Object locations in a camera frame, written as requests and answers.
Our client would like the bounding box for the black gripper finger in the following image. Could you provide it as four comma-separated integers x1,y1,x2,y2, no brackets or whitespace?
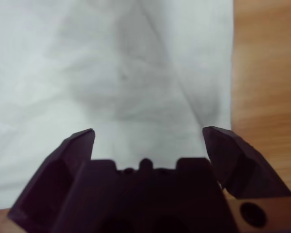
202,126,291,200
6,128,96,233

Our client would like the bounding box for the white t-shirt with small print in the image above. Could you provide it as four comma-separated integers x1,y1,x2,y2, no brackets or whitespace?
0,0,235,211

